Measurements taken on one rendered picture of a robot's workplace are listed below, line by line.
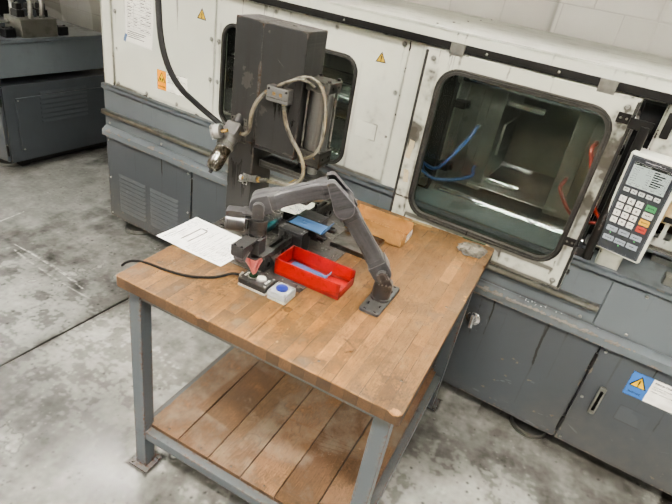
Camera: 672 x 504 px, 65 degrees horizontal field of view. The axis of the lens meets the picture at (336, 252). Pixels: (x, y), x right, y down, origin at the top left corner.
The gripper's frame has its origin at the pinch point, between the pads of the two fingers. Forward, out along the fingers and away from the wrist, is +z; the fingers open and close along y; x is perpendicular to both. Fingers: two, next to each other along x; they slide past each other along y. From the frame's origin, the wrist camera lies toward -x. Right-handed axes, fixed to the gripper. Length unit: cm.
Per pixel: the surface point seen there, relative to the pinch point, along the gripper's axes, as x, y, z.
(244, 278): -3.1, -1.5, 1.8
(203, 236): 13.2, -31.5, 4.8
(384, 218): 70, 17, 1
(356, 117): 99, -15, -28
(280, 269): 9.8, 4.0, 2.5
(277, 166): 32.1, -14.3, -22.9
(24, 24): 141, -298, -12
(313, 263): 21.3, 10.5, 2.9
